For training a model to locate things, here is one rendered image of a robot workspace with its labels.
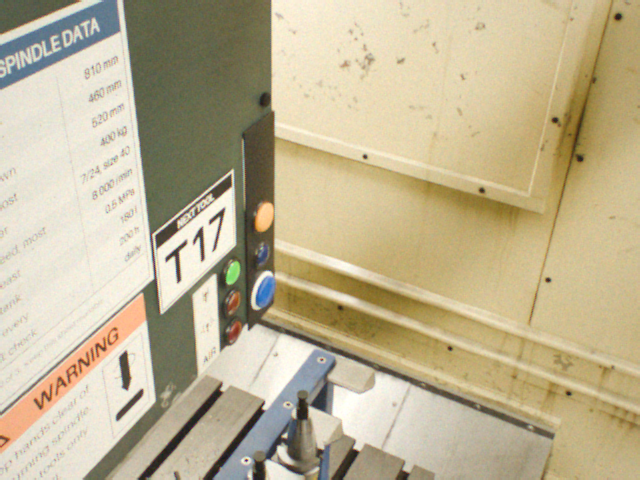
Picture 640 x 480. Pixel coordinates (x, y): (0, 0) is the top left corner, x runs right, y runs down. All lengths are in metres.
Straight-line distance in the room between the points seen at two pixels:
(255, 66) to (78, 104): 0.19
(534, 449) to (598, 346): 0.28
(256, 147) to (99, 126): 0.19
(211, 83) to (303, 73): 0.91
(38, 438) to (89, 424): 0.05
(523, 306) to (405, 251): 0.24
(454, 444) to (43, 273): 1.31
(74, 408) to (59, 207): 0.14
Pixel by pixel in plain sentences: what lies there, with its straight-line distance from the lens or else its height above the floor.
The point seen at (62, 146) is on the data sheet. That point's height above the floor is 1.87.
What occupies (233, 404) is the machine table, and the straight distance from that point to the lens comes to 1.62.
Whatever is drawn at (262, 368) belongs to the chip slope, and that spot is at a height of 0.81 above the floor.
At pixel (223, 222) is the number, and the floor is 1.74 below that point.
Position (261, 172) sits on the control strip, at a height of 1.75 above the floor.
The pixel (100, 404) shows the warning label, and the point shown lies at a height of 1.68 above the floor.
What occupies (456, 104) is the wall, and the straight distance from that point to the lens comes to 1.36.
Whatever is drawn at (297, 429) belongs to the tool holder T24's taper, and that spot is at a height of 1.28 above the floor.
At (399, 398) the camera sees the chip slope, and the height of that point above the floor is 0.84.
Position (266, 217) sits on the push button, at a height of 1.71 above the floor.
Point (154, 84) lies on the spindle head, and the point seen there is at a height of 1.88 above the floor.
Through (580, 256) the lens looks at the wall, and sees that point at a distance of 1.44.
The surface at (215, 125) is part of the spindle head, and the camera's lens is 0.58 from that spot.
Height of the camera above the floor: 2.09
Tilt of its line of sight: 36 degrees down
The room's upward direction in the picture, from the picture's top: 2 degrees clockwise
